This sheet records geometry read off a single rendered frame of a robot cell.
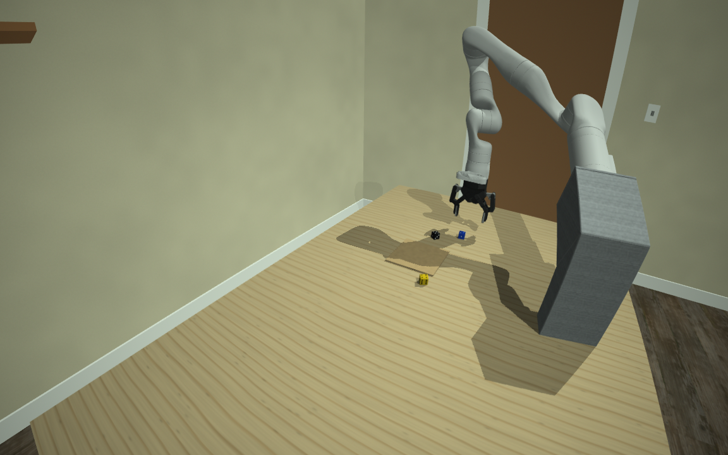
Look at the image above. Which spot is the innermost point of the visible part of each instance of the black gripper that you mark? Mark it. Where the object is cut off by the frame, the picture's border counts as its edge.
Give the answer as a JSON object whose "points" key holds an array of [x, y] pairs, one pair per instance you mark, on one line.
{"points": [[474, 196]]}

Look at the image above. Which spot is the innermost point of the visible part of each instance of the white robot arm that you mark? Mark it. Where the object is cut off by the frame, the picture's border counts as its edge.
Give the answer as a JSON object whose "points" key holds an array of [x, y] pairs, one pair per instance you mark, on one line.
{"points": [[585, 135]]}

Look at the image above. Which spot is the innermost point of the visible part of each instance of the tan flat mat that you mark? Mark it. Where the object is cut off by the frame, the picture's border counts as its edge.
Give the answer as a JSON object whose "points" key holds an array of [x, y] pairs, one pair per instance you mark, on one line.
{"points": [[418, 256]]}

